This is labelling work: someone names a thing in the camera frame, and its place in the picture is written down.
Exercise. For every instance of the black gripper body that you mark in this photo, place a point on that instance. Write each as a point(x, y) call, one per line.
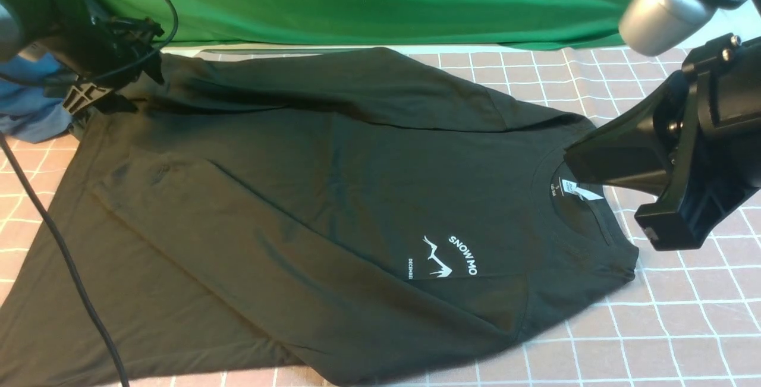
point(106, 56)

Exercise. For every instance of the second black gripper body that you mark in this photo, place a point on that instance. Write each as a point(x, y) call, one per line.
point(712, 139)

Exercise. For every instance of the gray long-sleeved shirt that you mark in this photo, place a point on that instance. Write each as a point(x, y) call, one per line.
point(360, 213)

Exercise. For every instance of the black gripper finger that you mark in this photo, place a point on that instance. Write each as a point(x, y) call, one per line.
point(635, 150)

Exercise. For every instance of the black and gray robot arm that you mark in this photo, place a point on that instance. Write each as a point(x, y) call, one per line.
point(28, 30)

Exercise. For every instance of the blue garment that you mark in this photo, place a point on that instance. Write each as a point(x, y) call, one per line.
point(26, 113)

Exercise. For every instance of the pink checkered tablecloth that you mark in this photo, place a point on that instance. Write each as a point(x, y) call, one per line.
point(688, 319)

